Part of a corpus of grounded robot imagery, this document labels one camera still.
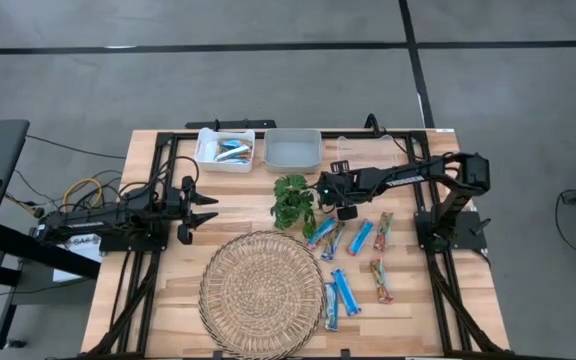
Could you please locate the black cable bundle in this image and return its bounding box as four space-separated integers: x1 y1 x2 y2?
112 169 179 211

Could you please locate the clear plastic bin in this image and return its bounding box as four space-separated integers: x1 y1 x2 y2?
335 133 402 181

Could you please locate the black power strip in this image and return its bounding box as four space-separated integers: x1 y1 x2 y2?
184 118 278 131

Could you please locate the white plastic bin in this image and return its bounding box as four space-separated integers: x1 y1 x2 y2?
193 127 257 174

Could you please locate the red granola bar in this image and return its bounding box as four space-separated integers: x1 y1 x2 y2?
373 210 395 253
369 257 395 305

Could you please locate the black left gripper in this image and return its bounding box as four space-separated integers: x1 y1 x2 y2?
167 175 220 246

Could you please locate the green potted plant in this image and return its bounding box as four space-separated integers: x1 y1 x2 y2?
269 173 323 240

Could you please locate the black aluminium table frame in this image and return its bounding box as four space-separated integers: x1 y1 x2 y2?
85 128 512 360

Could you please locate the grey plastic bin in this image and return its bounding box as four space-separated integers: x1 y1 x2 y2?
262 128 324 175

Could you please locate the white paper sheet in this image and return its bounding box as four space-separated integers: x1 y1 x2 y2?
51 234 103 284

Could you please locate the silver blue granola bar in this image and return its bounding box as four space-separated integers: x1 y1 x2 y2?
323 281 340 332

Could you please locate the yellow cable coil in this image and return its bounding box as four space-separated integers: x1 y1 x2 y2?
61 177 104 211

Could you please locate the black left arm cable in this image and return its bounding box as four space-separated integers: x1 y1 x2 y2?
170 155 202 194

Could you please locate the round woven placemat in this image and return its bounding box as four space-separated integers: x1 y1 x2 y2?
197 229 327 360

